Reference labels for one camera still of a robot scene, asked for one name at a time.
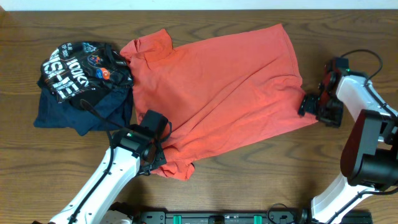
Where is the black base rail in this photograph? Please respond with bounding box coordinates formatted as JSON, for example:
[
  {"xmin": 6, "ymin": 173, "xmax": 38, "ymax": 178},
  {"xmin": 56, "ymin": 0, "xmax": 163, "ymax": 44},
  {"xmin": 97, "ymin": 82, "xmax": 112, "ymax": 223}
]
[{"xmin": 99, "ymin": 202, "xmax": 374, "ymax": 224}]

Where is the orange red t-shirt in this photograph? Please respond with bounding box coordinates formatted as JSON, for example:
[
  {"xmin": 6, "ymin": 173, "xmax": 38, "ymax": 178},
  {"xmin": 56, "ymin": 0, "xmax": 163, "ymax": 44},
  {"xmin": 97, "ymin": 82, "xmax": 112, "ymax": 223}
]
[{"xmin": 121, "ymin": 24, "xmax": 316, "ymax": 180}]

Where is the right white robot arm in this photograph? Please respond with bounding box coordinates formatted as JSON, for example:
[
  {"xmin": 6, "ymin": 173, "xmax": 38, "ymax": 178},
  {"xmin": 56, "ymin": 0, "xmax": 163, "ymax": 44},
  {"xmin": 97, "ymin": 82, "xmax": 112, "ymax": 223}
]
[{"xmin": 298, "ymin": 57, "xmax": 397, "ymax": 223}]

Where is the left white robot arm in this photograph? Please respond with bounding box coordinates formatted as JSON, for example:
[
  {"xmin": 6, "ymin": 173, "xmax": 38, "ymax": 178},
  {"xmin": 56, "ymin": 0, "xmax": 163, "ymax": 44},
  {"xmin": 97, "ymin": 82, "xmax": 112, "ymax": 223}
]
[{"xmin": 49, "ymin": 123, "xmax": 166, "ymax": 224}]

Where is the navy blue folded shirt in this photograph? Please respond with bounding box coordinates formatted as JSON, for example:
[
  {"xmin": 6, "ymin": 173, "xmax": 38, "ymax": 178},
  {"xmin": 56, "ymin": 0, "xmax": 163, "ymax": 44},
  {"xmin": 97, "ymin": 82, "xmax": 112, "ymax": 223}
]
[{"xmin": 34, "ymin": 89, "xmax": 133, "ymax": 136}]

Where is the black printed folded shirt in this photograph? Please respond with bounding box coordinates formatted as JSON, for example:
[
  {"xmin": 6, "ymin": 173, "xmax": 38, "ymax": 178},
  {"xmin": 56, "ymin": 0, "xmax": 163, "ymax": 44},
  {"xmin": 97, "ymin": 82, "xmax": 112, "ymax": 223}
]
[{"xmin": 38, "ymin": 41, "xmax": 133, "ymax": 105}]

